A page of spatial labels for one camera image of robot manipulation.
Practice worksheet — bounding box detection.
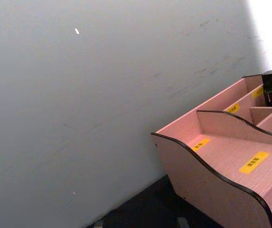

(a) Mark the yellow label sticker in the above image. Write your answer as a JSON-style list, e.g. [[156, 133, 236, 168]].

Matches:
[[239, 151, 270, 175], [252, 85, 265, 99], [225, 103, 241, 114], [192, 138, 211, 152]]

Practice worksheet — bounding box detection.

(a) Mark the black table cloth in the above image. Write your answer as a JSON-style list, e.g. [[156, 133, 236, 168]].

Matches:
[[85, 174, 225, 228]]

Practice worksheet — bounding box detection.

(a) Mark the pale wooden desk organizer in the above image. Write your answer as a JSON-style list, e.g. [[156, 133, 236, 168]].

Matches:
[[150, 75, 272, 228]]

